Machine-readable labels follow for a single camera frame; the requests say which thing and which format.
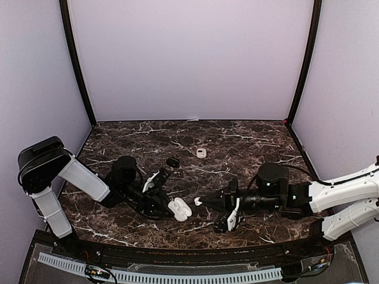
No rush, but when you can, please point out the white bud earbud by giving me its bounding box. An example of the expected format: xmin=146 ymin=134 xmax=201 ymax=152
xmin=194 ymin=198 xmax=202 ymax=206

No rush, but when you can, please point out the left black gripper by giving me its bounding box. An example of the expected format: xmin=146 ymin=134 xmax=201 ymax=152
xmin=121 ymin=180 xmax=178 ymax=218

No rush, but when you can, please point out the black frame post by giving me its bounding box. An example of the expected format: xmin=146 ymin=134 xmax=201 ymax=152
xmin=59 ymin=0 xmax=97 ymax=128
xmin=286 ymin=0 xmax=322 ymax=128

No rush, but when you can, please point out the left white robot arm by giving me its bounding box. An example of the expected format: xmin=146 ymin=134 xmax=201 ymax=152
xmin=17 ymin=136 xmax=174 ymax=258

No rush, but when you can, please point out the white oval charging case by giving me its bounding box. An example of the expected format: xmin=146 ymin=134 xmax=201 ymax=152
xmin=168 ymin=198 xmax=192 ymax=222

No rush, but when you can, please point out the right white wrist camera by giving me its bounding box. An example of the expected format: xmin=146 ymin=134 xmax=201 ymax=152
xmin=214 ymin=198 xmax=241 ymax=233

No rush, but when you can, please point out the white slotted cable duct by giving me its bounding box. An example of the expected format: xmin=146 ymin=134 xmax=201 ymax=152
xmin=37 ymin=252 xmax=282 ymax=283

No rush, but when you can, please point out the black front table rail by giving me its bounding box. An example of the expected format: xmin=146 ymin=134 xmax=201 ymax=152
xmin=73 ymin=240 xmax=311 ymax=265

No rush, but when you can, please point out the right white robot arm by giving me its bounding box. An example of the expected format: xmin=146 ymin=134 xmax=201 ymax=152
xmin=194 ymin=163 xmax=378 ymax=257

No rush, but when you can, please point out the right black frame post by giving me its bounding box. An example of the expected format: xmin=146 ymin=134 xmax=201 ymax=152
xmin=286 ymin=0 xmax=322 ymax=128

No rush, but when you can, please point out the black round charging case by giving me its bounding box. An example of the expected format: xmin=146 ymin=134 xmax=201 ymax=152
xmin=166 ymin=157 xmax=180 ymax=169

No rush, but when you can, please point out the beige gold-rimmed charging case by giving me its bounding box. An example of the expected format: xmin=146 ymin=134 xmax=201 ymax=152
xmin=196 ymin=148 xmax=207 ymax=159

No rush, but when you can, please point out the left black frame post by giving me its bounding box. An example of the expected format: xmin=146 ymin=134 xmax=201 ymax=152
xmin=59 ymin=0 xmax=97 ymax=128

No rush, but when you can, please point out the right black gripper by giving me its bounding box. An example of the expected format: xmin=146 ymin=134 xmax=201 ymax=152
xmin=200 ymin=178 xmax=281 ymax=212

